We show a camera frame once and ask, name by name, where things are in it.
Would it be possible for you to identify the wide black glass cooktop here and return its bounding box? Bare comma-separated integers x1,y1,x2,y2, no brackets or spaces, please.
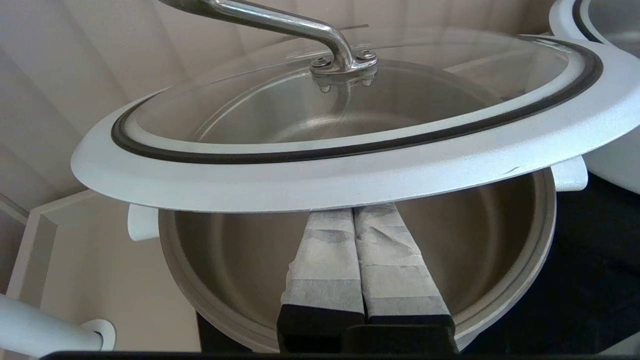
196,172,640,360

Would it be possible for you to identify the glass lid with white rim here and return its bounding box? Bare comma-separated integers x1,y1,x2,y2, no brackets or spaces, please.
70,0,640,214

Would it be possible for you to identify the white pole with base flange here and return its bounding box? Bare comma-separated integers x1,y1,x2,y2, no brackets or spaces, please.
0,293,117,359

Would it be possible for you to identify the middle white pot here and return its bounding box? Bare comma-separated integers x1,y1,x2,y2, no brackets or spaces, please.
548,0,640,57

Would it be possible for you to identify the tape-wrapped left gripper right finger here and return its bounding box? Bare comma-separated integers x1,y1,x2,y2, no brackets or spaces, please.
352,202,457,329

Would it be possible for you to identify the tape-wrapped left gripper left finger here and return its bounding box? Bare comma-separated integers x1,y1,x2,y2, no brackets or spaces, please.
278,207,368,351

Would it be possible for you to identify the white pot with steel interior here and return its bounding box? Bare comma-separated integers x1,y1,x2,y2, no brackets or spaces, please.
127,159,590,354
582,131,640,197

